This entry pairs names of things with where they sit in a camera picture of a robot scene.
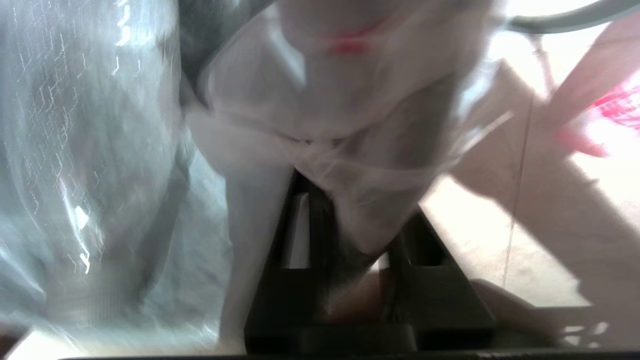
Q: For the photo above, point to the new white red-print plastic bag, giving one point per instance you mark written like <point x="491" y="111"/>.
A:
<point x="615" y="105"/>

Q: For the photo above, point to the used white red-print trash bag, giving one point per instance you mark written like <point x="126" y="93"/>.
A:
<point x="325" y="100"/>

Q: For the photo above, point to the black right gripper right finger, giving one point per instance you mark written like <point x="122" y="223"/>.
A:
<point x="435" y="300"/>

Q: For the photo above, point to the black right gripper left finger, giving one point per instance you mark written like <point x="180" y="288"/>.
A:
<point x="290" y="300"/>

